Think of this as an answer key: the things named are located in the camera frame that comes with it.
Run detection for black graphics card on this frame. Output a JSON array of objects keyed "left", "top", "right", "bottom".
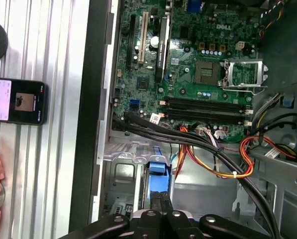
[{"left": 154, "top": 9, "right": 172, "bottom": 84}]

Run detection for grey power supply unit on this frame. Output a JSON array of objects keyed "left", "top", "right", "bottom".
[{"left": 259, "top": 0, "right": 297, "bottom": 90}]

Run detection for metal disk bay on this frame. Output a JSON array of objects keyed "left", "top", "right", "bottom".
[{"left": 102, "top": 141, "right": 179, "bottom": 221}]

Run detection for blue data wire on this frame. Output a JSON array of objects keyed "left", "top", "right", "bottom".
[{"left": 170, "top": 152, "right": 179, "bottom": 172}]

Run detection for metal drive cage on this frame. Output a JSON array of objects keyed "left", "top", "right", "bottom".
[{"left": 247, "top": 84, "right": 297, "bottom": 239}]

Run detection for locking lever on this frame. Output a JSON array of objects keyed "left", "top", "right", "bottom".
[{"left": 222, "top": 86, "right": 268, "bottom": 96}]

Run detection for hard disk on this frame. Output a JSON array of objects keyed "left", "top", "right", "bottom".
[{"left": 143, "top": 146, "right": 175, "bottom": 212}]

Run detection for black cable bundle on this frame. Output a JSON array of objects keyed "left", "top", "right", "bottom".
[{"left": 112, "top": 112, "right": 283, "bottom": 239}]

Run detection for CPU socket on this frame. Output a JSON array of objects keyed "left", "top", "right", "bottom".
[{"left": 195, "top": 59, "right": 222, "bottom": 84}]

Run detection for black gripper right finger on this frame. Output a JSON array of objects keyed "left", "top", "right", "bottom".
[{"left": 160, "top": 190, "right": 273, "bottom": 239}]

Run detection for RAM slot white latches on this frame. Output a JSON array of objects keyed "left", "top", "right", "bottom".
[
  {"left": 163, "top": 109, "right": 253, "bottom": 120},
  {"left": 163, "top": 96, "right": 253, "bottom": 108}
]

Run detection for black smartphone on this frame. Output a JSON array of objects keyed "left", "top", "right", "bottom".
[{"left": 0, "top": 77, "right": 48, "bottom": 126}]

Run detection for white expansion slot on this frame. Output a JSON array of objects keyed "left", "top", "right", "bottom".
[{"left": 137, "top": 11, "right": 149, "bottom": 63}]

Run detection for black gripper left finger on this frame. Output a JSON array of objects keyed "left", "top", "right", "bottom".
[{"left": 61, "top": 191, "right": 164, "bottom": 239}]

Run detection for RAM slot black latches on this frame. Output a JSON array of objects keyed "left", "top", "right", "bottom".
[
  {"left": 167, "top": 99, "right": 248, "bottom": 112},
  {"left": 167, "top": 114, "right": 253, "bottom": 126}
]

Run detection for orange red power wire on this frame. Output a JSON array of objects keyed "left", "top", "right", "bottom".
[{"left": 174, "top": 144, "right": 195, "bottom": 179}]

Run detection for metal socket cover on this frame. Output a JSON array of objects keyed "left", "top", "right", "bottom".
[{"left": 222, "top": 58, "right": 268, "bottom": 89}]

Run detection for orange yellow wire bundle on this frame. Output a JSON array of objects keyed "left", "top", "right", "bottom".
[{"left": 174, "top": 125, "right": 297, "bottom": 180}]

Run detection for black PC case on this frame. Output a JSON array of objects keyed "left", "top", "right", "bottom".
[{"left": 68, "top": 0, "right": 297, "bottom": 239}]

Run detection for green motherboard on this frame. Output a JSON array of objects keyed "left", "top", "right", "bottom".
[{"left": 112, "top": 0, "right": 263, "bottom": 144}]

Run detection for black expansion slot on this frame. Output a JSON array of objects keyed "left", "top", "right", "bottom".
[{"left": 126, "top": 14, "right": 136, "bottom": 71}]

